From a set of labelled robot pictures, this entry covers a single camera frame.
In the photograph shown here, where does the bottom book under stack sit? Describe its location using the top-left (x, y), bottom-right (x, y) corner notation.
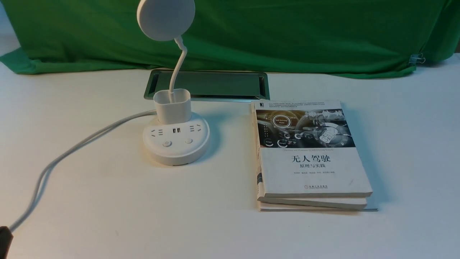
top-left (257, 197), bottom-right (378, 212)

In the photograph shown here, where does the white desk lamp with sockets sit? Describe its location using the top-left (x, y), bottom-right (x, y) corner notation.
top-left (137, 0), bottom-right (210, 166)

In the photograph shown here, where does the green backdrop cloth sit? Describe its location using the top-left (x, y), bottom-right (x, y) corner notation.
top-left (1, 0), bottom-right (460, 79)

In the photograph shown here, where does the top self-driving book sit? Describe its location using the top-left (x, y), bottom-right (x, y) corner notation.
top-left (251, 100), bottom-right (373, 198)

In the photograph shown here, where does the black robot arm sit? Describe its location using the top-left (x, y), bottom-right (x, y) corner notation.
top-left (0, 226), bottom-right (14, 259)

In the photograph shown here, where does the white lamp power cable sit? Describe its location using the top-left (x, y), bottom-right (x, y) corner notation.
top-left (8, 110), bottom-right (157, 232)

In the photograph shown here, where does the metal binder clip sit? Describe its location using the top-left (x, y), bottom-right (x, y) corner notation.
top-left (408, 53), bottom-right (426, 66)

